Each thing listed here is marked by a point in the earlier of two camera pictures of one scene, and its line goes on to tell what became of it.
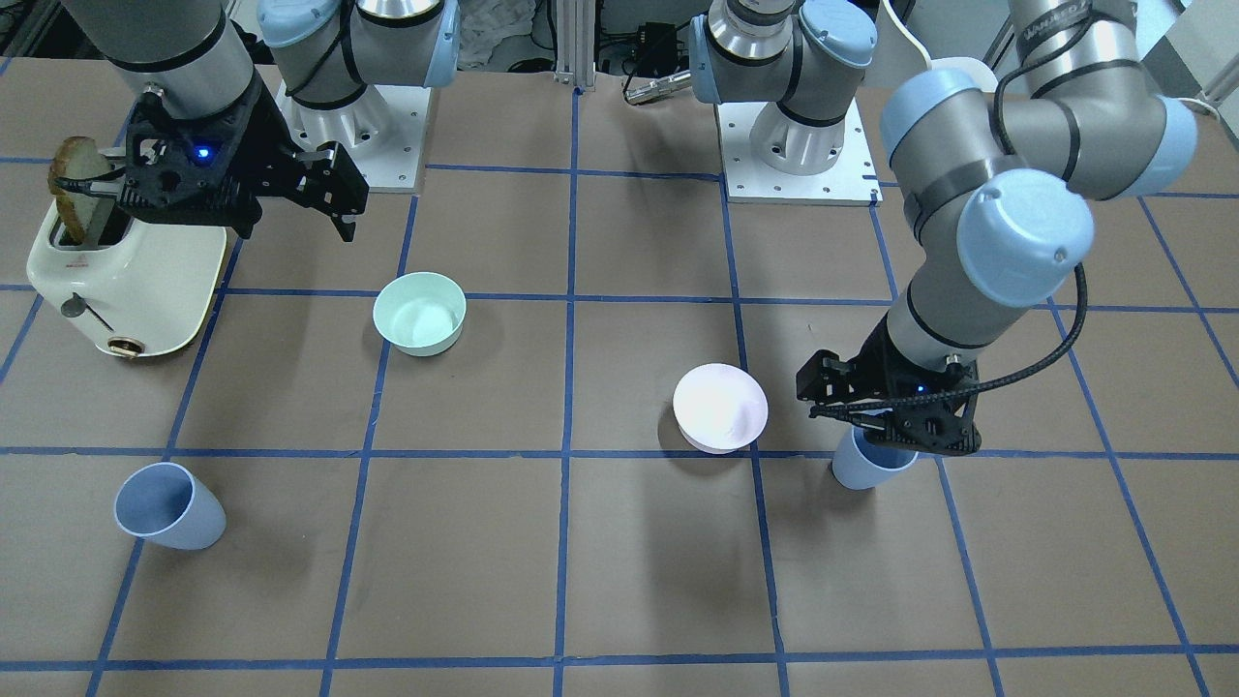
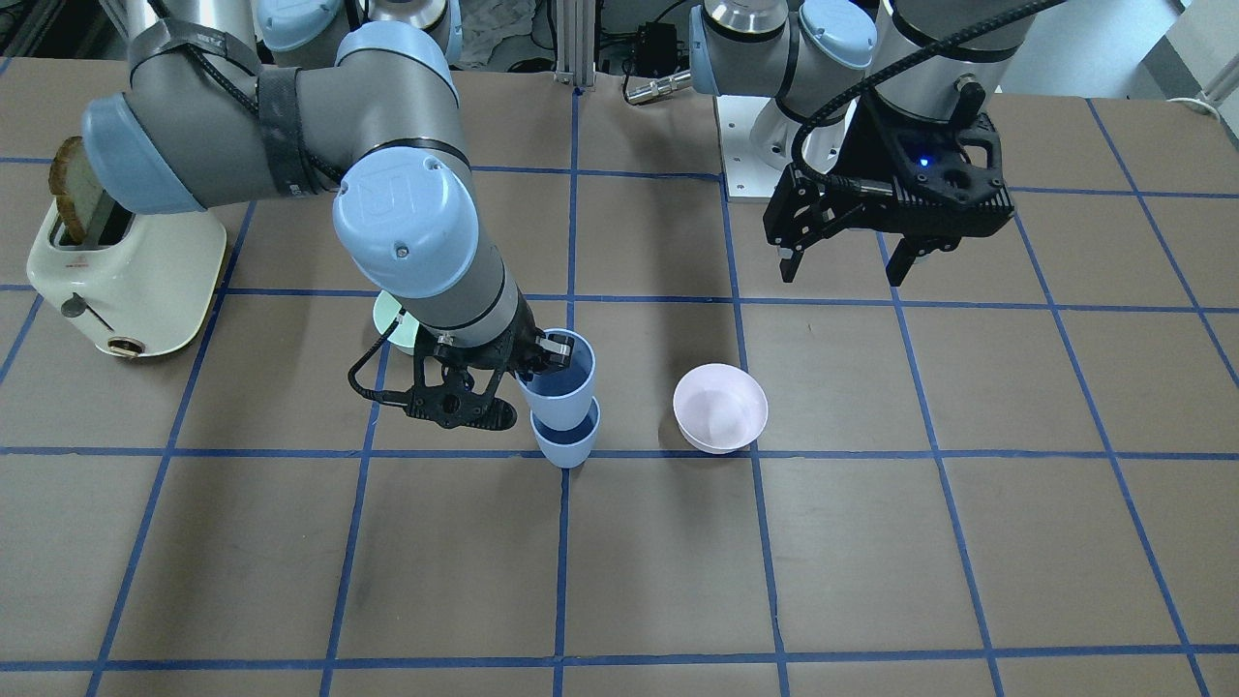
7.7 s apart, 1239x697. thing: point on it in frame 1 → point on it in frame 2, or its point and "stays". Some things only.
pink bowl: [719, 409] stays
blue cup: [866, 461] → [569, 447]
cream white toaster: [142, 288] stays
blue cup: [165, 502] → [560, 399]
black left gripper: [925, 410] → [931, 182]
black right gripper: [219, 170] → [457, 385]
